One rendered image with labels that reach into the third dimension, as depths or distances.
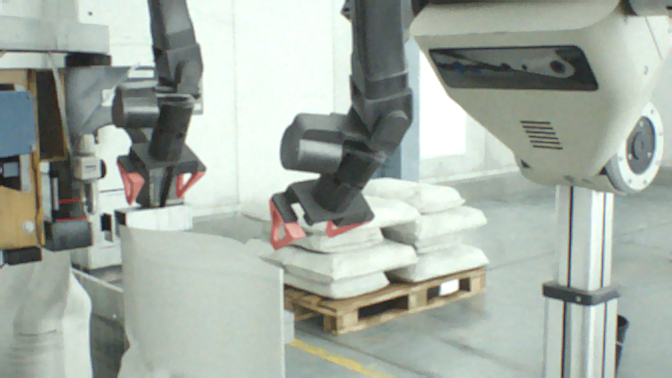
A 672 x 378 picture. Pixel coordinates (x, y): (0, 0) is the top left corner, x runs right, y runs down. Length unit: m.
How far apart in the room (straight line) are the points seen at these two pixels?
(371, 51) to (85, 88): 0.75
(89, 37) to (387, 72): 0.75
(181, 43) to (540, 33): 0.54
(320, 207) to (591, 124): 0.46
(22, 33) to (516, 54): 0.76
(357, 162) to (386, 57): 0.14
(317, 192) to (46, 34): 0.58
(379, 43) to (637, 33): 0.45
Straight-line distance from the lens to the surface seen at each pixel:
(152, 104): 1.35
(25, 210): 1.57
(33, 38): 1.43
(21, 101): 1.29
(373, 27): 0.95
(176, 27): 1.34
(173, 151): 1.41
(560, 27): 1.24
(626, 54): 1.26
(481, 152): 8.63
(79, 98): 1.59
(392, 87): 0.99
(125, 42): 5.47
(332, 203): 1.09
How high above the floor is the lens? 1.33
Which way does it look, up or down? 8 degrees down
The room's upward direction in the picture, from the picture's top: 1 degrees counter-clockwise
